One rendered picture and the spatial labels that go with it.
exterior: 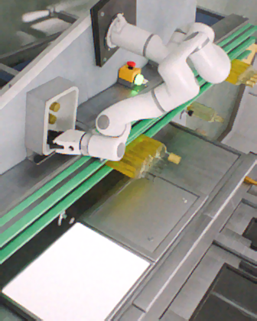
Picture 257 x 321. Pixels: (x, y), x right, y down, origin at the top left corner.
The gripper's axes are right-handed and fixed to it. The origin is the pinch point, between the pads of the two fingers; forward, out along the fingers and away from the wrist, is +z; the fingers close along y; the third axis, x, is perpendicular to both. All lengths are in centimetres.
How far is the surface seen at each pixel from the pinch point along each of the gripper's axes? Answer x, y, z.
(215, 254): -50, 20, -54
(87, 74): 12.4, 31.7, 3.0
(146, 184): -35, 35, -18
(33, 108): 12.2, -4.1, 1.5
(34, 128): 4.4, -3.9, 2.9
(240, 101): -231, 622, 111
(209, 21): 2, 172, 4
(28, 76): 22.1, -1.5, 3.5
